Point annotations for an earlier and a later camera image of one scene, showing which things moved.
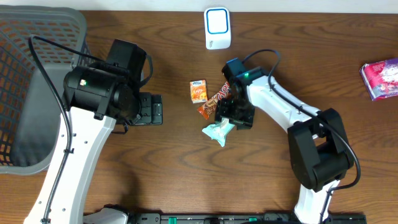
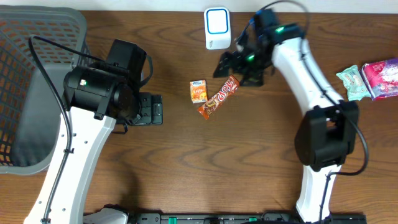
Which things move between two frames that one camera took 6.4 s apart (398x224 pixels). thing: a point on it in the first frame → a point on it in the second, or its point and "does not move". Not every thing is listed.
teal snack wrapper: (219, 131) → (357, 89)
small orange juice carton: (199, 91) does not move
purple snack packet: (380, 78) does not move
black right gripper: (244, 123) → (256, 79)
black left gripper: (152, 109) does not move
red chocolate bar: (208, 108) does not move
